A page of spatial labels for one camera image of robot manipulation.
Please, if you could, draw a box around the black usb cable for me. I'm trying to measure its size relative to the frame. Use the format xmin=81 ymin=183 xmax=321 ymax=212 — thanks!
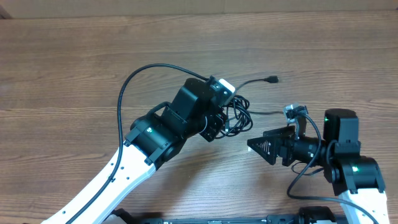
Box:
xmin=217 ymin=95 xmax=285 ymax=140

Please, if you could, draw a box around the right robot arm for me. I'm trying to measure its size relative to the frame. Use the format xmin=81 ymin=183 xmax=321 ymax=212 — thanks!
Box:
xmin=247 ymin=105 xmax=389 ymax=223

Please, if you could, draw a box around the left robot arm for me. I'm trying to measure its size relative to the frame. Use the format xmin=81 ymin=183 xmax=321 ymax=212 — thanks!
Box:
xmin=45 ymin=77 xmax=235 ymax=223

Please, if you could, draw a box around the right camera cable black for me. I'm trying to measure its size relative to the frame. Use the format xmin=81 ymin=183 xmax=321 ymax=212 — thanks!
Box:
xmin=287 ymin=113 xmax=379 ymax=224

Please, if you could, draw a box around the camera cable black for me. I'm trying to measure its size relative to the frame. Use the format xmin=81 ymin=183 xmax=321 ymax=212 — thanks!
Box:
xmin=65 ymin=63 xmax=210 ymax=224
xmin=287 ymin=113 xmax=379 ymax=224

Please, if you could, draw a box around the left camera cable black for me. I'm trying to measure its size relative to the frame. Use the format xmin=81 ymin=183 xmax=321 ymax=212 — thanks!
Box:
xmin=65 ymin=63 xmax=210 ymax=224

